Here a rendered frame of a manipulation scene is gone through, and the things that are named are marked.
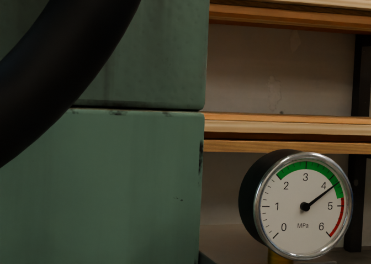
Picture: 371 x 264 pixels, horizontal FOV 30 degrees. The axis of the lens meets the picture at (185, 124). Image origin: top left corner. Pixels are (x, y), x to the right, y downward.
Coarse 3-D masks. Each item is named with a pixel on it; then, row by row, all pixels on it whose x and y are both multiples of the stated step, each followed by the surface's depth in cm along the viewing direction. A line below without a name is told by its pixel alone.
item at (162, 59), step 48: (0, 0) 40; (48, 0) 41; (144, 0) 43; (192, 0) 43; (0, 48) 40; (144, 48) 43; (192, 48) 44; (96, 96) 42; (144, 96) 43; (192, 96) 44
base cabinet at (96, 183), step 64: (64, 128) 42; (128, 128) 43; (192, 128) 44; (0, 192) 41; (64, 192) 42; (128, 192) 43; (192, 192) 44; (0, 256) 41; (64, 256) 42; (128, 256) 43; (192, 256) 44
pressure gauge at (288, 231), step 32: (288, 160) 39; (320, 160) 40; (256, 192) 39; (288, 192) 39; (320, 192) 40; (352, 192) 40; (256, 224) 39; (288, 224) 39; (320, 224) 40; (288, 256) 39
